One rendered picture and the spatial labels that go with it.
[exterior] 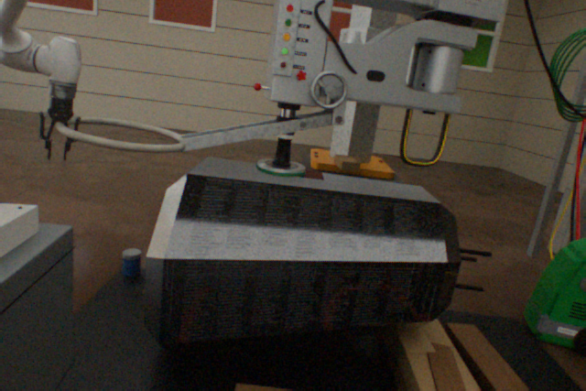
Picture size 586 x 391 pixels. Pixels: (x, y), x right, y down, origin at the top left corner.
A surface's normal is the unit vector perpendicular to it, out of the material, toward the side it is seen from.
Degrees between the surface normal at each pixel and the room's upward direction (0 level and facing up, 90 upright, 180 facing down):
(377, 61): 90
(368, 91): 90
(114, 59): 90
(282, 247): 45
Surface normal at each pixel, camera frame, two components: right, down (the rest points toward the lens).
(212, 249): 0.12, -0.52
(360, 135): 0.47, 0.26
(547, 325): -0.29, 0.18
